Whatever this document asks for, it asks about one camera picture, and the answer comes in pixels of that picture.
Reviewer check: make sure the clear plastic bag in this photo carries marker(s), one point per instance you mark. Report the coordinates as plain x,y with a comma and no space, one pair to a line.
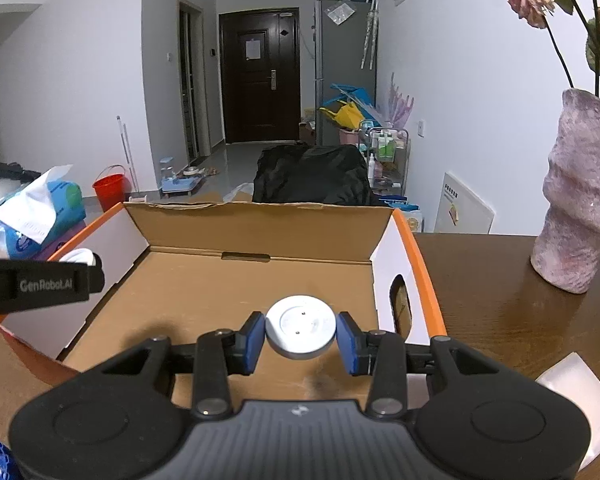
341,12

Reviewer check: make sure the grey refrigerator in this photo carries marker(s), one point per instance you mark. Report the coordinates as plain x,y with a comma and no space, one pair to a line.
342,65

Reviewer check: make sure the bouquet of dried pink roses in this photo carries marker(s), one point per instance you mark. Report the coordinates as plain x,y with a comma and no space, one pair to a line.
530,0

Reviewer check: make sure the blue pet water feeder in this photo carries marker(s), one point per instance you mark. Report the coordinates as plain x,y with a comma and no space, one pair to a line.
180,180

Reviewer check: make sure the dark brown door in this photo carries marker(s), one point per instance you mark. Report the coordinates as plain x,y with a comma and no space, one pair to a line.
260,105

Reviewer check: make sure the red bucket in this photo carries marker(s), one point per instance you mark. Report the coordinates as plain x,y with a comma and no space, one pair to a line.
109,187

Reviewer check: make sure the clear folded umbrella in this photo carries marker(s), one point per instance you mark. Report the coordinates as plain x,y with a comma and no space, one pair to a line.
365,35
374,35

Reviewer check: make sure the white plastic bag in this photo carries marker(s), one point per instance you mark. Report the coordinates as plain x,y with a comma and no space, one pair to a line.
240,194

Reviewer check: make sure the blue and white packet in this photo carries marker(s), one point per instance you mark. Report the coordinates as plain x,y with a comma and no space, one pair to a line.
405,212

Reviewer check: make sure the white wall socket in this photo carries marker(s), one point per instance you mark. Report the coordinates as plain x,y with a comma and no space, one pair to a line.
421,128

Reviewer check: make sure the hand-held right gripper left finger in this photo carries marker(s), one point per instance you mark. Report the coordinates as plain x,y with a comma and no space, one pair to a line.
252,345

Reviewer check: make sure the purple feather wall decoration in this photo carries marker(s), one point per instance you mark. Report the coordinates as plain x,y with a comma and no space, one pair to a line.
399,102

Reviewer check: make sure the pink textured vase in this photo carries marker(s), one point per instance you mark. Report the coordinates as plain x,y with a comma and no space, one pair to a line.
580,200

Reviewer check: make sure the yellow bag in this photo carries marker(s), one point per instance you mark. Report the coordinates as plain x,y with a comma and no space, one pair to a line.
350,115

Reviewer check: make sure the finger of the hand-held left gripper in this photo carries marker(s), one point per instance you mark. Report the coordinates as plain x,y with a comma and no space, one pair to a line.
0,285

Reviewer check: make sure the black device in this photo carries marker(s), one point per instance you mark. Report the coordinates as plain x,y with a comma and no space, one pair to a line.
10,170

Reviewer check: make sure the blue tissue pack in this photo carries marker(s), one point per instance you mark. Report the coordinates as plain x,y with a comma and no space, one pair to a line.
55,200

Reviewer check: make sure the white board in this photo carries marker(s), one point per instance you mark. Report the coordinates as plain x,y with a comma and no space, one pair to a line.
467,207

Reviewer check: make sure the white round disc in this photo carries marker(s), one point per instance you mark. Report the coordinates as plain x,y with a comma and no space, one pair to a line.
300,327

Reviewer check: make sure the metal trolley rack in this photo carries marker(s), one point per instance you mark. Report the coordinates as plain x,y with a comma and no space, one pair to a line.
387,155

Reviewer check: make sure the pink bin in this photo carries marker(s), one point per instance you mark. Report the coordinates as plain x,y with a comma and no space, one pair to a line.
349,136

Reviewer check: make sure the black bag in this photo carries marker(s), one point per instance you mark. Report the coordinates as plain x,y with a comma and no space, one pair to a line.
310,175

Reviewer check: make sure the glass side door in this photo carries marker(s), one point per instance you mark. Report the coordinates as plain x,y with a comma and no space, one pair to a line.
190,85

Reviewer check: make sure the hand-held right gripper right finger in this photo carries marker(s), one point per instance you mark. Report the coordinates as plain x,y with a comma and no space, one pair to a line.
347,345

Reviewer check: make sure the orange cardboard box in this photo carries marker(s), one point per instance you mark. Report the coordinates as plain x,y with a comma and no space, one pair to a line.
205,285

